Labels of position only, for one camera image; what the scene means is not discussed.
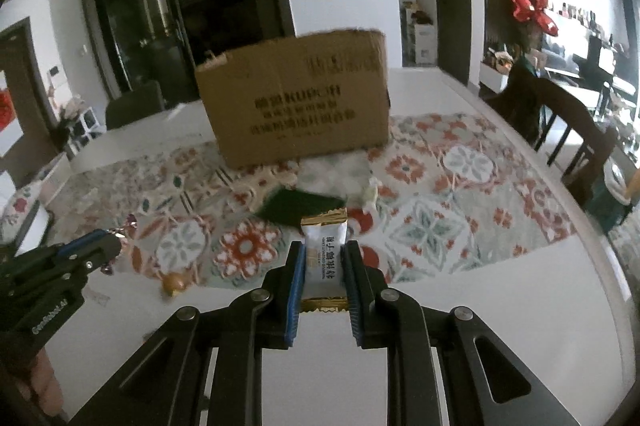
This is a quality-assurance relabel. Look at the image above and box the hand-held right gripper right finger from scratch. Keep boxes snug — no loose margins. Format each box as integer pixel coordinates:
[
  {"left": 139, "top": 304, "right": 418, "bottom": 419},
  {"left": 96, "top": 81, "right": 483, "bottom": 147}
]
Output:
[{"left": 344, "top": 241, "right": 582, "bottom": 426}]

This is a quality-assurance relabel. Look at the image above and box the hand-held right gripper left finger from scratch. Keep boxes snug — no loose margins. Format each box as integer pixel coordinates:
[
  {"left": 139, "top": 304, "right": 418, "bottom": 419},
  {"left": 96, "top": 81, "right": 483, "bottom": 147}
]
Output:
[{"left": 70, "top": 241, "right": 307, "bottom": 426}]

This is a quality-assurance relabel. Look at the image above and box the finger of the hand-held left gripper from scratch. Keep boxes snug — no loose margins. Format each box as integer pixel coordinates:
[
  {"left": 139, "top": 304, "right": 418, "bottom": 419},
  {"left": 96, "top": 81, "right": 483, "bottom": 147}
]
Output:
[
  {"left": 64, "top": 255, "right": 122, "bottom": 280},
  {"left": 57, "top": 229, "right": 124, "bottom": 260}
]

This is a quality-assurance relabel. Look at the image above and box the white gold-edged snack packet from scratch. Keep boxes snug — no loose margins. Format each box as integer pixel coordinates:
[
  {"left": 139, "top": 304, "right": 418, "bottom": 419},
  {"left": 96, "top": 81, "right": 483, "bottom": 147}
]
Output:
[{"left": 299, "top": 207, "right": 352, "bottom": 313}]

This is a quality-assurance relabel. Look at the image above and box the brown cardboard box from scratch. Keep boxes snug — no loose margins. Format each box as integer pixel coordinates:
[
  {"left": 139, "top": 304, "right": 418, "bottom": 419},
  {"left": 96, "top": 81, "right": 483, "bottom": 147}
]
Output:
[{"left": 194, "top": 28, "right": 392, "bottom": 170}]

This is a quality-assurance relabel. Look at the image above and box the person's left hand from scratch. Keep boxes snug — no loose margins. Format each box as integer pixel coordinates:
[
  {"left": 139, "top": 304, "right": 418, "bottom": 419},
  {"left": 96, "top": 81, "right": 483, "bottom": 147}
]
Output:
[{"left": 17, "top": 347, "right": 64, "bottom": 418}]

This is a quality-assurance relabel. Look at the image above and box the round golden candy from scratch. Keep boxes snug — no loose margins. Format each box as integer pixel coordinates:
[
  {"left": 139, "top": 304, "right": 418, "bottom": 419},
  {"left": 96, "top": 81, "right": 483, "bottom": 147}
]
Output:
[{"left": 161, "top": 272, "right": 189, "bottom": 298}]

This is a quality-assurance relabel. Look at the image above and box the dark green snack packet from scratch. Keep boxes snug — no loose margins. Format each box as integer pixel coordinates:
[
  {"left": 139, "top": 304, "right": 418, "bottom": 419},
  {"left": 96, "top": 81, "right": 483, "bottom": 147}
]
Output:
[{"left": 259, "top": 187, "right": 347, "bottom": 225}]

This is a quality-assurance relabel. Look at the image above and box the crumpled white wrapper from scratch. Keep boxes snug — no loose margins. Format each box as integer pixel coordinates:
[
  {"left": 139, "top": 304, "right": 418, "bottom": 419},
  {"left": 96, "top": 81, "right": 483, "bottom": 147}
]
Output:
[{"left": 359, "top": 178, "right": 382, "bottom": 213}]

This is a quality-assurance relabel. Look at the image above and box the white small rack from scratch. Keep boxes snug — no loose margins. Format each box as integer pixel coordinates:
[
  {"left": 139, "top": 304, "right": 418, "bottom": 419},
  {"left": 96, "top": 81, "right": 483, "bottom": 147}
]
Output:
[{"left": 64, "top": 106, "right": 104, "bottom": 153}]

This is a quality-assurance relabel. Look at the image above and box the patterned table runner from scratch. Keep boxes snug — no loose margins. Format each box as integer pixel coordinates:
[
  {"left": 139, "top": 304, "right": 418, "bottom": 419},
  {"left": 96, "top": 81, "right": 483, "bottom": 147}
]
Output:
[{"left": 47, "top": 111, "right": 576, "bottom": 292}]

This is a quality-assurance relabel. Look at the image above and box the dark upholstered chair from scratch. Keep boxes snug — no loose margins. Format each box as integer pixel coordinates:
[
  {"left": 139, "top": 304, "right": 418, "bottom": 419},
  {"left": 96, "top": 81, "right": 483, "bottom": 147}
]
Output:
[{"left": 104, "top": 81, "right": 167, "bottom": 130}]

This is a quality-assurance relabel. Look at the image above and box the red paper door poster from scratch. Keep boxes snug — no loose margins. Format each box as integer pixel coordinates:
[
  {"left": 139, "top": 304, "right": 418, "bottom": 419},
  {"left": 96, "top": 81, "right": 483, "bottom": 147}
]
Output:
[{"left": 0, "top": 88, "right": 14, "bottom": 128}]

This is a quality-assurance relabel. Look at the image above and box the brown wooden door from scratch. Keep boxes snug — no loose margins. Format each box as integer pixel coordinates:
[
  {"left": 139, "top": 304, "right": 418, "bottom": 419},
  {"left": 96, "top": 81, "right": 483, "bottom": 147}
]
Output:
[{"left": 0, "top": 18, "right": 60, "bottom": 162}]

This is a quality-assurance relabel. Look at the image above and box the white low cabinet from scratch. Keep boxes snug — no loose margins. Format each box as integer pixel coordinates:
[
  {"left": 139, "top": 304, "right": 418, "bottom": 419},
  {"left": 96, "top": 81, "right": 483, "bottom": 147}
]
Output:
[{"left": 479, "top": 60, "right": 516, "bottom": 99}]

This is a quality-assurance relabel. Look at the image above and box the dark glass sliding door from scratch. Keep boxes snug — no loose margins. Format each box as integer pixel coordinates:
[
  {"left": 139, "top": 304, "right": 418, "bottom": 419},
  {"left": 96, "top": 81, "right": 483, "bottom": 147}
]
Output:
[{"left": 79, "top": 0, "right": 297, "bottom": 108}]

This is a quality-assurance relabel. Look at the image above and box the dark wooden chair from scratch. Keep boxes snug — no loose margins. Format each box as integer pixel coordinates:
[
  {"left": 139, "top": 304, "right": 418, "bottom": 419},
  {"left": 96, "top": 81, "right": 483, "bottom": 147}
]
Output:
[{"left": 491, "top": 60, "right": 619, "bottom": 208}]

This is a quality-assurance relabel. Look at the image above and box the dark green stool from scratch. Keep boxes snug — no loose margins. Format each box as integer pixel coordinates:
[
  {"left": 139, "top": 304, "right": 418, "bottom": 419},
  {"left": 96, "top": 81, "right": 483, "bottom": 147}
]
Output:
[{"left": 587, "top": 156, "right": 640, "bottom": 229}]

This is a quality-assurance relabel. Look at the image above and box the red bow balloon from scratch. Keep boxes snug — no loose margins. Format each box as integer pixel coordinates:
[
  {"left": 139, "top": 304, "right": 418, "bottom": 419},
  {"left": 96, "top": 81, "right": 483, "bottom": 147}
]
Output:
[{"left": 510, "top": 0, "right": 561, "bottom": 38}]

